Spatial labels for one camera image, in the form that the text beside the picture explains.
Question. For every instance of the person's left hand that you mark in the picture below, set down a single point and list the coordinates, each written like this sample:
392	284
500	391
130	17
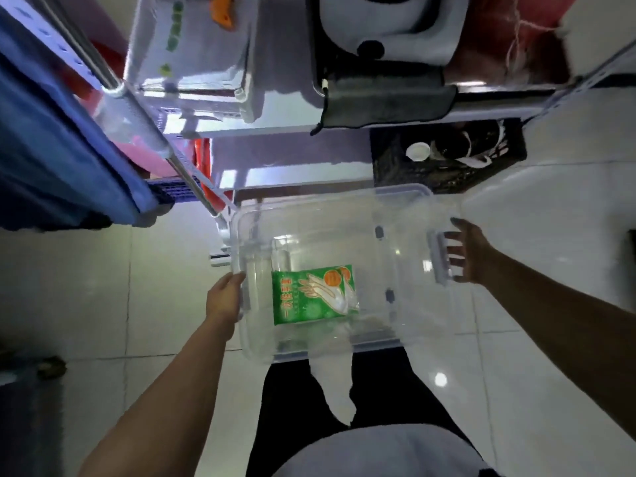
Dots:
223	303

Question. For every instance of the person's right hand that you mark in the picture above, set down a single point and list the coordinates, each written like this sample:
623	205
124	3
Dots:
474	253

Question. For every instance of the green glove packet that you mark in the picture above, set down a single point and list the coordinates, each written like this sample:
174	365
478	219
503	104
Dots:
308	298

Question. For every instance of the clear plastic storage bin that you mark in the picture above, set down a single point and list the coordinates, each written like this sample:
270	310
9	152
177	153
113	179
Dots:
323	228

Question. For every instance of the person's right forearm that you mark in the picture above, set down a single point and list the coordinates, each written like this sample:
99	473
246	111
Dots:
561	322

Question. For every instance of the person's left forearm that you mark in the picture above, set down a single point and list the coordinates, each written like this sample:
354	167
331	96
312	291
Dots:
164	407

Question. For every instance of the person's black trousers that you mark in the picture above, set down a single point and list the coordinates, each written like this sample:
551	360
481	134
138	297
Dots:
293	402

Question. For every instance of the person's white shirt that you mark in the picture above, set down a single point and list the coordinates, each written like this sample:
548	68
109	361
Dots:
387	454

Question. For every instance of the black plastic crate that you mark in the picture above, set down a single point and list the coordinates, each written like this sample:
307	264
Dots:
397	173

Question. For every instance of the white paper cup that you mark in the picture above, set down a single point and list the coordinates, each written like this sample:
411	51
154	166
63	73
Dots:
417	151

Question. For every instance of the dark blue crate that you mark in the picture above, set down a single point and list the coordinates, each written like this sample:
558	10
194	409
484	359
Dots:
174	191

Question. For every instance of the pink printed bag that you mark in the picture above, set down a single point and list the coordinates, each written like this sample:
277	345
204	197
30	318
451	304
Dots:
139	156

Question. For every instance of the grey towel black trim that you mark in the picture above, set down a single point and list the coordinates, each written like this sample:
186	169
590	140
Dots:
387	101

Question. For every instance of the white metal rack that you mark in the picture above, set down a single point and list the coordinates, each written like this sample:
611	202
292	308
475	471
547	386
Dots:
288	109

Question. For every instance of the red plastic bag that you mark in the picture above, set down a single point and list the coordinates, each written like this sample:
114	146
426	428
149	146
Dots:
507	39

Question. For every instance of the blue cloth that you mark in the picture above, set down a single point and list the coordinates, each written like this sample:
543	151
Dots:
59	144

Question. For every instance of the white black plush pillow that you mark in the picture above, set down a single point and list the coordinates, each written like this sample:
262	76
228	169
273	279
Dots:
397	29

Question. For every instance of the small white perforated basket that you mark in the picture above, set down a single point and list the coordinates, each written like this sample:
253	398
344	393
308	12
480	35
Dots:
199	54

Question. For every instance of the orange plastic piece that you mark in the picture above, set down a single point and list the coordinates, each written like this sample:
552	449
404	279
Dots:
222	12

